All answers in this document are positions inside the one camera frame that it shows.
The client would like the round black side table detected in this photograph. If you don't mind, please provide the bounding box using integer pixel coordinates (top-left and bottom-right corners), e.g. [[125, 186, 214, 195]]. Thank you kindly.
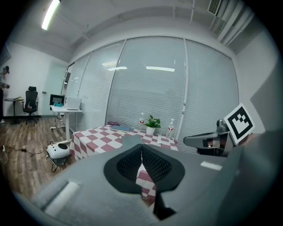
[[4, 97, 25, 124]]

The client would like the large grey-covered notebook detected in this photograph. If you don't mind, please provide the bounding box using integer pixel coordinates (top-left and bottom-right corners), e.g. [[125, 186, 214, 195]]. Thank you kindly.
[[121, 135, 146, 151]]

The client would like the white microwave oven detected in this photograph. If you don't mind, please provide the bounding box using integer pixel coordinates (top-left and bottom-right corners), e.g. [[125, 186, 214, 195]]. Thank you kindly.
[[50, 94, 66, 107]]

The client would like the ceiling air vent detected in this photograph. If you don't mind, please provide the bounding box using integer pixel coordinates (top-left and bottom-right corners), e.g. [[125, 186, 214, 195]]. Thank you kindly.
[[207, 0, 223, 16]]

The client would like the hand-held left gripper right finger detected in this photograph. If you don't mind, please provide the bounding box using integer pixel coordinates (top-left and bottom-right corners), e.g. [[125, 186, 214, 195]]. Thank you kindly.
[[141, 132, 278, 226]]

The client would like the ceiling light strip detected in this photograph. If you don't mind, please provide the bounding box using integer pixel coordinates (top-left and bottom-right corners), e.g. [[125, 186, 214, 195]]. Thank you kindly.
[[41, 0, 61, 31]]

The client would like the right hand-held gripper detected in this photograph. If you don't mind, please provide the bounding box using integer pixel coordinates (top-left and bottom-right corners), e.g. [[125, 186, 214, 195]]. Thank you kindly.
[[183, 102, 255, 158]]

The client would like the red white checkered tablecloth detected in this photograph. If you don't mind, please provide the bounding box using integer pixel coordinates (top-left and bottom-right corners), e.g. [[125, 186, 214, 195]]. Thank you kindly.
[[70, 124, 179, 208]]

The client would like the clear plastic water bottle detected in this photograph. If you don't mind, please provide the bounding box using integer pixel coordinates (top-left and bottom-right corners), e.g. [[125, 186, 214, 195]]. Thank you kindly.
[[138, 112, 145, 131], [167, 118, 176, 140]]

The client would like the grey gripper camera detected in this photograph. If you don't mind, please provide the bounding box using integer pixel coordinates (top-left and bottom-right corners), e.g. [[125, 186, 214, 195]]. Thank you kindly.
[[215, 119, 229, 133]]

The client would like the white domed pet carrier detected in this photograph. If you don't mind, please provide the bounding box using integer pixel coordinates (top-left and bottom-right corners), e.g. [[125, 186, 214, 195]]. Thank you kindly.
[[46, 142, 71, 160]]

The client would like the blue book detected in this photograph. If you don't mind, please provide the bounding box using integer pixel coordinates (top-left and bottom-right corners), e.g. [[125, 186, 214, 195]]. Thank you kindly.
[[110, 124, 131, 133]]

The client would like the green potted plant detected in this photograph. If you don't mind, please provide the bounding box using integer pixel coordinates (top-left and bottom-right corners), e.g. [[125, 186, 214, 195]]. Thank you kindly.
[[143, 114, 161, 136]]

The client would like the white standing desk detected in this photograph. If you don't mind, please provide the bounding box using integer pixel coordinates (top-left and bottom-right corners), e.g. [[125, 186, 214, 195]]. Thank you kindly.
[[50, 105, 84, 142]]

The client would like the black headrest office chair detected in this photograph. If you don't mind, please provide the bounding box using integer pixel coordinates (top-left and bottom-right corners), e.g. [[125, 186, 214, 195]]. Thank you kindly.
[[22, 86, 39, 125]]

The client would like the black cable with adapter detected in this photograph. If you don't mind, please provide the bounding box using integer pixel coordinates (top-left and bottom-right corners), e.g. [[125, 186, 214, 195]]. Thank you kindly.
[[6, 145, 48, 158]]

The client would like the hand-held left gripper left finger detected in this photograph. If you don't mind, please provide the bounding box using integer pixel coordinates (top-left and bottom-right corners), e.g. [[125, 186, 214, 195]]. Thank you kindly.
[[28, 144, 153, 226]]

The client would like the person's right forearm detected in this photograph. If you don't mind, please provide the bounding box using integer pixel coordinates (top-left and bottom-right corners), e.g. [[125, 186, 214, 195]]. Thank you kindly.
[[238, 133, 258, 148]]

